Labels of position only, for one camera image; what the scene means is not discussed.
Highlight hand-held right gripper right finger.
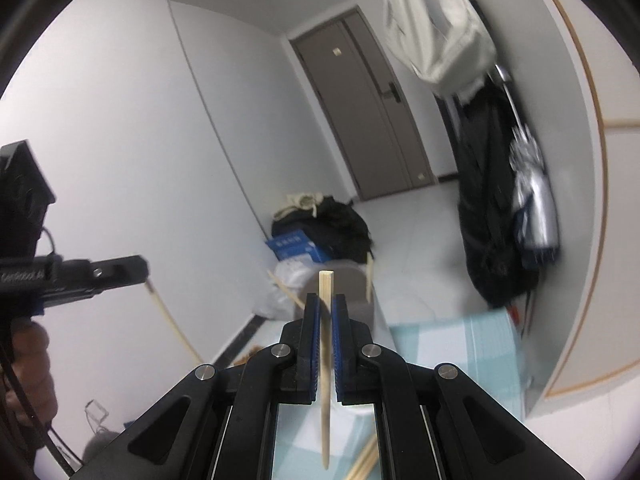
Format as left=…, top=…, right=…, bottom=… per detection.
left=333, top=293, right=586, bottom=480

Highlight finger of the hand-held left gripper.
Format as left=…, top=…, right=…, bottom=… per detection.
left=75, top=292, right=321, bottom=480
left=35, top=254, right=151, bottom=307

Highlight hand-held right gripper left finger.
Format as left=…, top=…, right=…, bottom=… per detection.
left=75, top=292, right=321, bottom=480

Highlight grey oval utensil holder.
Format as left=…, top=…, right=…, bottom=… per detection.
left=300, top=260, right=398, bottom=441

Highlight bundle of wooden chopsticks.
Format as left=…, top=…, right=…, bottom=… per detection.
left=345, top=440, right=381, bottom=480

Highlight person's left hand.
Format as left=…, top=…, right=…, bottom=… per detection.
left=0, top=320, right=57, bottom=428

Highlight grey plastic parcel bag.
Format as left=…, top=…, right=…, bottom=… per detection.
left=252, top=285, right=303, bottom=320

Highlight brown suede shoe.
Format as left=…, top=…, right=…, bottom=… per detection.
left=232, top=342, right=263, bottom=366

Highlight blue cardboard box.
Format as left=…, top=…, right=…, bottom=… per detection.
left=265, top=230, right=328, bottom=264

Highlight teal checkered tablecloth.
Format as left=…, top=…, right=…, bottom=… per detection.
left=272, top=310, right=527, bottom=480

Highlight black bag pile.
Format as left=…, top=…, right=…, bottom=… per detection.
left=272, top=197, right=374, bottom=266

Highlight cream cloth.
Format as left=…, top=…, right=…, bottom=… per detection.
left=275, top=192, right=326, bottom=221

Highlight clear plastic container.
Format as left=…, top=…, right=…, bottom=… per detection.
left=84, top=400, right=110, bottom=433

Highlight black hanging jacket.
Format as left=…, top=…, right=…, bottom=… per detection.
left=452, top=75, right=540, bottom=309

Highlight grey entrance door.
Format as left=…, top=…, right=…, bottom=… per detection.
left=292, top=6, right=438, bottom=202

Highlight silver folded umbrella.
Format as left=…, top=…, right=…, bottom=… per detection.
left=492, top=62, right=560, bottom=267

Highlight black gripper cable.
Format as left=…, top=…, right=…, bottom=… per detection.
left=0, top=345, right=76, bottom=480

